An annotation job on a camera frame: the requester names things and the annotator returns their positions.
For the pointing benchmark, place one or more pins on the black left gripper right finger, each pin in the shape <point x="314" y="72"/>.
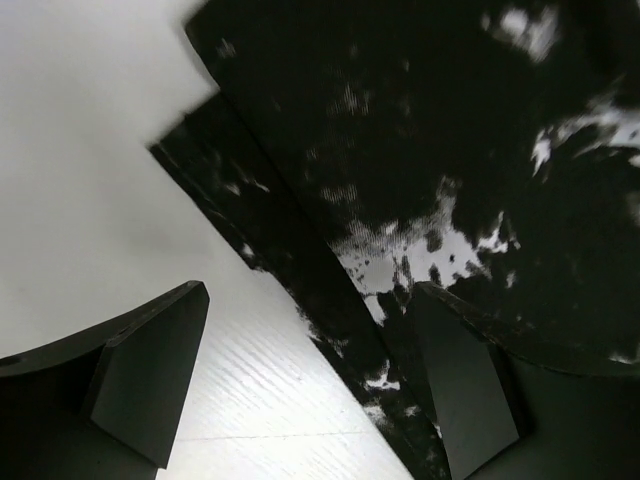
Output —
<point x="511" y="404"/>

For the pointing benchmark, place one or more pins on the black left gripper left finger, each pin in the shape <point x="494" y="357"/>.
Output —
<point x="105" y="402"/>

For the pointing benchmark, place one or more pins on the black white patterned trousers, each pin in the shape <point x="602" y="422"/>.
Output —
<point x="357" y="148"/>

